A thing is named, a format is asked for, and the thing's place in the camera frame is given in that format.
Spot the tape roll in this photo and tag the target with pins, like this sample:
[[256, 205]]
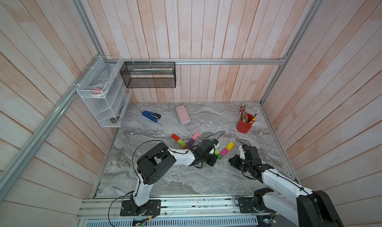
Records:
[[98, 90]]

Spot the purple block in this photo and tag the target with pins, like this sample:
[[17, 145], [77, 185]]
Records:
[[191, 142]]

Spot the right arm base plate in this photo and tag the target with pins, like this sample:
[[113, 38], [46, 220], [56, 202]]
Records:
[[249, 205]]

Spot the coloured pencils bunch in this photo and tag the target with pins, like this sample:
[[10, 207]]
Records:
[[245, 116]]

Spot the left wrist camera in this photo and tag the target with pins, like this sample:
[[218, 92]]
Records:
[[208, 146]]

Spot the magenta block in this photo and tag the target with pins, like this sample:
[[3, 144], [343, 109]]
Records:
[[224, 152]]

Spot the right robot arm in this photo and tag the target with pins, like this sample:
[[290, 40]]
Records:
[[302, 206]]

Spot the red pencil cup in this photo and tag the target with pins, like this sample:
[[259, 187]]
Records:
[[244, 127]]

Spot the black mesh basket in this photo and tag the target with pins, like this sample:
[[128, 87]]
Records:
[[149, 74]]

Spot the pink block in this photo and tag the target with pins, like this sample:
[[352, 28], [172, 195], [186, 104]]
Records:
[[195, 136]]

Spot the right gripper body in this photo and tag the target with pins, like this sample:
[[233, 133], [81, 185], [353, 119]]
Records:
[[241, 164]]

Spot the lime green block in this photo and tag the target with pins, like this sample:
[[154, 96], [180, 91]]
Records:
[[181, 143]]

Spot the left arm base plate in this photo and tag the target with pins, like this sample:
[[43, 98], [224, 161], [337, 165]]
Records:
[[151, 208]]

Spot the yellow block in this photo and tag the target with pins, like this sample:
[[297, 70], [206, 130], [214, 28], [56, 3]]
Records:
[[230, 146]]

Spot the white wire shelf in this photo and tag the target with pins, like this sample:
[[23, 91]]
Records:
[[108, 110]]

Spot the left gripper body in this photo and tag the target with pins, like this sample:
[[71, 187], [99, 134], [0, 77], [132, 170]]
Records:
[[209, 159]]

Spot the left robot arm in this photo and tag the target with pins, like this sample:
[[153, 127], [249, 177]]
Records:
[[155, 163]]

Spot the pink eraser case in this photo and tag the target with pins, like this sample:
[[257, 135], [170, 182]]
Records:
[[183, 115]]

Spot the blue stapler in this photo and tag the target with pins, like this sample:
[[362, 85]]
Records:
[[152, 116]]

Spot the long red block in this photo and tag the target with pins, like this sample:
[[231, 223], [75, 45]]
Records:
[[175, 137]]

